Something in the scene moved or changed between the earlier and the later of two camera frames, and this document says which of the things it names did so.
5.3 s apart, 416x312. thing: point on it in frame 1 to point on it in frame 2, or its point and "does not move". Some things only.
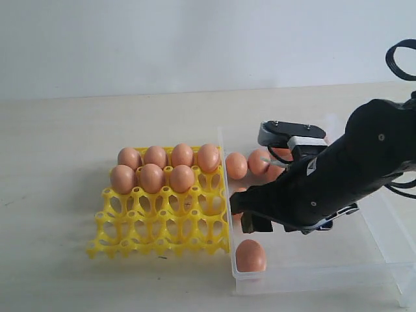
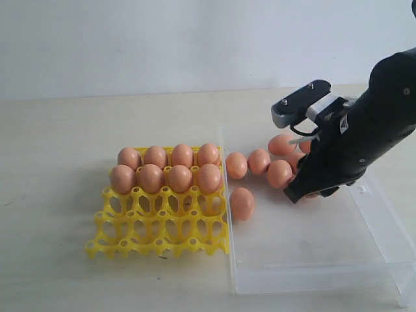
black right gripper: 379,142 to 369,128
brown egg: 152,178 does not move
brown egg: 250,257 to 209,177
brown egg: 130,157 does not move
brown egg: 208,157 does not move
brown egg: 122,179 does not move
